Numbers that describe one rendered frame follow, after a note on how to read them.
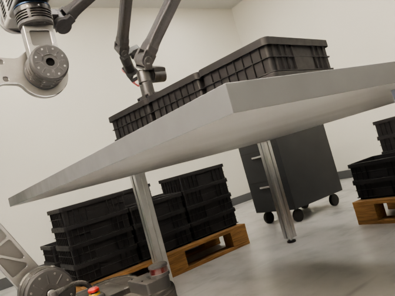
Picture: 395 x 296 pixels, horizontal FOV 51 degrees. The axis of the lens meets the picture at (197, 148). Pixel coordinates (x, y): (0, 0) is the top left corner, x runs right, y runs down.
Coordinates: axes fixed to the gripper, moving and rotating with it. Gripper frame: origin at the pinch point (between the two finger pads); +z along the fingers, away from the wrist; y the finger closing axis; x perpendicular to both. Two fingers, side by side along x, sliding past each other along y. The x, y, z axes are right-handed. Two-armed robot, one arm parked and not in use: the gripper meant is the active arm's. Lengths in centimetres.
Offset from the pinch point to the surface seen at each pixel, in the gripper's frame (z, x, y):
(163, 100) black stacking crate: -1.9, 6.0, -18.1
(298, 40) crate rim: -6, -18, -67
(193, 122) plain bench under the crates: 20, 60, -100
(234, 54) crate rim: -5, 2, -57
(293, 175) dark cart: 50, -151, 63
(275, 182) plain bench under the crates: 47, -97, 32
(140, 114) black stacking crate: -0.8, 7.5, -2.0
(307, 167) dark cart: 48, -170, 62
